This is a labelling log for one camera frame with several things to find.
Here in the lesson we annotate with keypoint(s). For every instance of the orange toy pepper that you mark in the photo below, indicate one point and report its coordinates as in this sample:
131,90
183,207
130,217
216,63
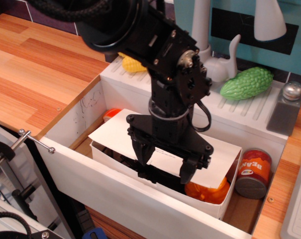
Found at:
208,195

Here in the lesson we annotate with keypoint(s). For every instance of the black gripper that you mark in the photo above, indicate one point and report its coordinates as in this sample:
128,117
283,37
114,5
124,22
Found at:
174,136

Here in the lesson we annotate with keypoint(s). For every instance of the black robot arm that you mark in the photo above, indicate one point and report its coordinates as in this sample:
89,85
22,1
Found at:
178,79

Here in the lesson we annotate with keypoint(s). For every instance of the orange toy bottle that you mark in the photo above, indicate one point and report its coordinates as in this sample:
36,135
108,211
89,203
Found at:
110,114

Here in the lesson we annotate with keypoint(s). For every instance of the teal toy oven panel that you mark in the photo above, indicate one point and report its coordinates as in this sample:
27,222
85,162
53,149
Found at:
227,26

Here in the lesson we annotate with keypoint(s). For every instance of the white lamp shade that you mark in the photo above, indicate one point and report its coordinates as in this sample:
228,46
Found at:
269,23

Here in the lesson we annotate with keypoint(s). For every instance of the green toy bitter gourd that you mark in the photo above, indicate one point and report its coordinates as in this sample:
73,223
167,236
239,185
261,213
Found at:
247,84

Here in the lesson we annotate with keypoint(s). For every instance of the red beans can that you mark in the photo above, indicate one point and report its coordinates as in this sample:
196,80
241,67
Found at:
253,174

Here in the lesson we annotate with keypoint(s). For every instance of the grey salt shaker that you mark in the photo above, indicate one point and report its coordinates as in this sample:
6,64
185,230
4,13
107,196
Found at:
286,109

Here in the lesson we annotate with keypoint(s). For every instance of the metal table clamp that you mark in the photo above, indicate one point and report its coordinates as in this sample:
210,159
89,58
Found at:
7,153

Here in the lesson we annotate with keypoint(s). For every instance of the yellow toy corn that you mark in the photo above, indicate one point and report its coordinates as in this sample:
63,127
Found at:
131,65

